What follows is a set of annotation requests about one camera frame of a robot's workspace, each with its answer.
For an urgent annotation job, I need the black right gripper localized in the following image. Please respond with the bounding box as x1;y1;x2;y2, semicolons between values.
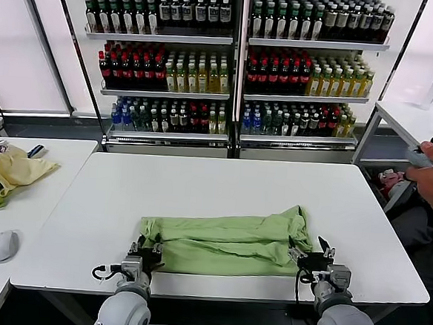
285;233;337;278

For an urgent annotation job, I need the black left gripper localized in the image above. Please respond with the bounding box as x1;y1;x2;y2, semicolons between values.
125;231;168;275

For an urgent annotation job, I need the light green polo shirt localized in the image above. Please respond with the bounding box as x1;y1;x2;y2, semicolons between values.
136;194;317;283

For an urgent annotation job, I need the grey handheld controller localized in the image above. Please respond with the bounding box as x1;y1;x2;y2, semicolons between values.
403;144;433;169

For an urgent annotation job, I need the operator bare hand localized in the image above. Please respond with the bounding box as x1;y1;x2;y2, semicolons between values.
401;140;433;212

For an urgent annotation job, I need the pink red packaged item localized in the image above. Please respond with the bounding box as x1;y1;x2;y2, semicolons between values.
376;168;405;197

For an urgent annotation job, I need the small dark white-label bottle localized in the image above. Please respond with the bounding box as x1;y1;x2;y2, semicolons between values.
148;106;162;132
280;112;293;137
159;107;171;133
290;113;303;137

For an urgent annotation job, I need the small dark green bottle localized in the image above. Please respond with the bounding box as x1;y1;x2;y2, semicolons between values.
130;105;142;132
139;105;151;133
260;111;273;137
270;112;283;137

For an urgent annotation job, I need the small red-capped dark bottle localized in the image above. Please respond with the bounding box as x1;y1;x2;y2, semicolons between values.
317;113;330;138
197;108;211;135
188;108;200;134
327;114;339;138

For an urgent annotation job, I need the blue water bottle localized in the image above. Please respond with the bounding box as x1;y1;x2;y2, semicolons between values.
240;110;254;135
120;104;133;131
110;103;123;131
251;111;263;136

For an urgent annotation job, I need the small yellow juice bottle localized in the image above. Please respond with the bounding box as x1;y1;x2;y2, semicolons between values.
335;114;348;139
216;110;229;136
208;109;219;135
345;115;357;139

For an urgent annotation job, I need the grey computer mouse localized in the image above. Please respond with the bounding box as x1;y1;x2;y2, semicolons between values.
0;229;22;265

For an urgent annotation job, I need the black blue striped object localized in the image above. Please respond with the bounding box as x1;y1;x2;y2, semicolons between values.
27;143;50;160

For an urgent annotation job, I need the pale yellow garment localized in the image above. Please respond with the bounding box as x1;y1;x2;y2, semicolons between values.
0;143;62;201

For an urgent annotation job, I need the white metal-framed side table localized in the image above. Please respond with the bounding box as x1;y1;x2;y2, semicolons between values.
351;97;433;174

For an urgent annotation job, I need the red-capped cola bottle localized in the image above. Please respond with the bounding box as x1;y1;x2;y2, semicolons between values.
151;53;166;92
299;62;313;96
288;62;303;96
119;51;133;90
97;50;113;88
266;60;281;95
256;59;270;94
245;59;260;93
109;50;123;89
140;53;155;91
277;61;291;95
130;52;144;90

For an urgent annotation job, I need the black beverage display shelf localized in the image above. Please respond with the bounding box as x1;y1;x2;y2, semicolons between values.
233;0;429;172
41;0;246;162

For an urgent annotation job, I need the green-capped dark tea bottle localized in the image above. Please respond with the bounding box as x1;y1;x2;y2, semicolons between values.
108;0;124;35
311;4;326;42
145;0;161;36
82;0;99;33
133;0;149;36
274;1;290;40
120;0;136;36
95;0;111;33
299;4;314;42
250;0;265;39
287;2;303;41
262;1;277;39

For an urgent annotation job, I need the dark bottle with beige label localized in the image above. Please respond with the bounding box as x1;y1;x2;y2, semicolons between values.
359;4;374;43
381;6;396;44
335;4;351;42
347;4;363;42
371;5;385;43
323;3;339;41

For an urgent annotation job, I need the dark bottle with navy label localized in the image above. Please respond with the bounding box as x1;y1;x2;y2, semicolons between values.
169;0;184;29
193;0;209;31
205;0;222;32
218;0;233;33
158;0;173;28
180;0;196;30

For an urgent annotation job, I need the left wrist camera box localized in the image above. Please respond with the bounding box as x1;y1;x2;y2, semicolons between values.
119;256;144;279

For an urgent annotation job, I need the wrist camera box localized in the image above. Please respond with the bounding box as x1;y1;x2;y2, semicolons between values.
119;256;144;279
325;265;352;290

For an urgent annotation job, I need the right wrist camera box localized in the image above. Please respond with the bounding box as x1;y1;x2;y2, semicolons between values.
325;265;352;290

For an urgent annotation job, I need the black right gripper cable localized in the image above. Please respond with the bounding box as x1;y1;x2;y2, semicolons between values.
294;268;308;306

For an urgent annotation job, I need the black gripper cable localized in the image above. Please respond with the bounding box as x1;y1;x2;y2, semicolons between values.
294;268;308;306
91;262;123;282

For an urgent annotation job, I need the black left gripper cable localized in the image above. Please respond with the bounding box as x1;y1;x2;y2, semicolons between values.
91;262;123;282

